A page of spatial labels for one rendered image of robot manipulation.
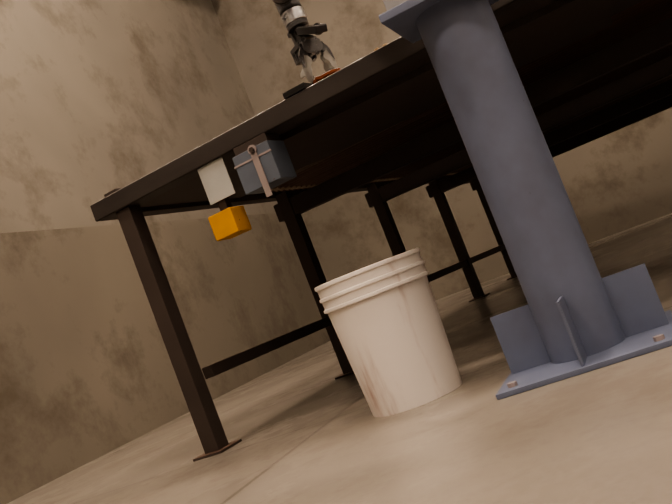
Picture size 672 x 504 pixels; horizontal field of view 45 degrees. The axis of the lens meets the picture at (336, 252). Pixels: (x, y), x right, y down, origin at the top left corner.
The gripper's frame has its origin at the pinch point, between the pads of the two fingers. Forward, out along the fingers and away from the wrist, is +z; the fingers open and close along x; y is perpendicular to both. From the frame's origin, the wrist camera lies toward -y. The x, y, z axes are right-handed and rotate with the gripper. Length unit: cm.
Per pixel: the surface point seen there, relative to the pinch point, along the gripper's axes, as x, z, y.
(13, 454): 103, 63, 218
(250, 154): 33.4, 16.1, 3.7
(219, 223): 44, 29, 21
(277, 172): 29.9, 24.7, -0.5
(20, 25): 1, -187, 283
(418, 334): 30, 83, -33
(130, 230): 61, 16, 52
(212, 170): 39.7, 13.2, 19.1
